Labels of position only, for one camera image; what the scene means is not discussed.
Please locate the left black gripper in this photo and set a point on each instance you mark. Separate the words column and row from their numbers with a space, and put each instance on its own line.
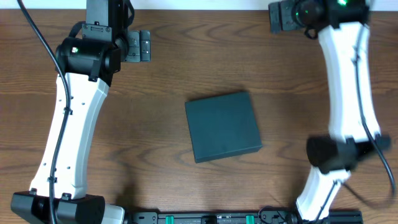
column 138, row 46

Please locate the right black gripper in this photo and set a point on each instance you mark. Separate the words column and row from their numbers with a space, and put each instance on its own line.
column 287, row 22

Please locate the black gift box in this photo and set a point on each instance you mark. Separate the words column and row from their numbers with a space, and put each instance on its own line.
column 222, row 126

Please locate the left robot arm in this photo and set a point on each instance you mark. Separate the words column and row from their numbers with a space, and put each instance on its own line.
column 88, row 58

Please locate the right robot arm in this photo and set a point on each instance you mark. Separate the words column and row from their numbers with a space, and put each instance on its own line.
column 342, row 30

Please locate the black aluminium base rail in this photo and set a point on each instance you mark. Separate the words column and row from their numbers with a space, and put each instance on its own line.
column 264, row 217

